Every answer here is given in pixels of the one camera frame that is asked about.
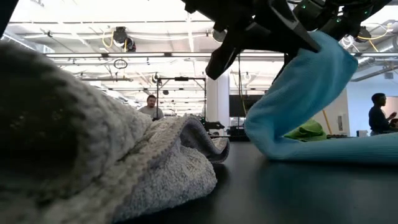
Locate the black ceiling cable reel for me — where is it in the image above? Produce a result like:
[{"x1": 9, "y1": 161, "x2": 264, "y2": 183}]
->
[
  {"x1": 354, "y1": 26, "x2": 373, "y2": 44},
  {"x1": 111, "y1": 26, "x2": 137, "y2": 53},
  {"x1": 212, "y1": 29, "x2": 227, "y2": 44}
]

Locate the yellow extension cord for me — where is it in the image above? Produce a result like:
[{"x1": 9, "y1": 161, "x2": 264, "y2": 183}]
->
[{"x1": 322, "y1": 108, "x2": 333, "y2": 135}]

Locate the sky blue microfiber towel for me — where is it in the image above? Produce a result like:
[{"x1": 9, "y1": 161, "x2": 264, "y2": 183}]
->
[{"x1": 244, "y1": 30, "x2": 398, "y2": 166}]

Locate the black table frame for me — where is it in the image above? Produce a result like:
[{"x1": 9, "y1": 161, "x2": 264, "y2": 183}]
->
[{"x1": 214, "y1": 133, "x2": 371, "y2": 143}]

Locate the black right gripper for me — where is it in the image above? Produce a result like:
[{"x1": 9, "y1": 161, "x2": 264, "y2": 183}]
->
[{"x1": 183, "y1": 0, "x2": 321, "y2": 85}]

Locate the black metal rig frame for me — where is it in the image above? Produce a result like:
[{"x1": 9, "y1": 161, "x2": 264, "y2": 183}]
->
[{"x1": 154, "y1": 76, "x2": 208, "y2": 123}]

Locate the thin yellow hanging cord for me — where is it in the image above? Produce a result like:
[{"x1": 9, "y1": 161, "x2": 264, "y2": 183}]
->
[{"x1": 238, "y1": 55, "x2": 248, "y2": 116}]

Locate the black monitor screen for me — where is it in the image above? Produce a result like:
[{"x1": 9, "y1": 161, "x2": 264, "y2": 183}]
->
[{"x1": 229, "y1": 94, "x2": 264, "y2": 118}]

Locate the lime green microfiber towel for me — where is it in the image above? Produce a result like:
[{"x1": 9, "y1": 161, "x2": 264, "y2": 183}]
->
[{"x1": 283, "y1": 119, "x2": 328, "y2": 142}]

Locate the white coiled ceiling cable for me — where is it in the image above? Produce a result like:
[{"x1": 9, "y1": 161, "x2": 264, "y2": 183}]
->
[{"x1": 340, "y1": 34, "x2": 355, "y2": 50}]

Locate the white building pillar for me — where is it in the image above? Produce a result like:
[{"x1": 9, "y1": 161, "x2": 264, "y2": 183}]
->
[{"x1": 205, "y1": 70, "x2": 231, "y2": 137}]

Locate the grey waffle-weave towel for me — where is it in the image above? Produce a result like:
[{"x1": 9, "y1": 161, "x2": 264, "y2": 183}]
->
[{"x1": 0, "y1": 42, "x2": 231, "y2": 224}]

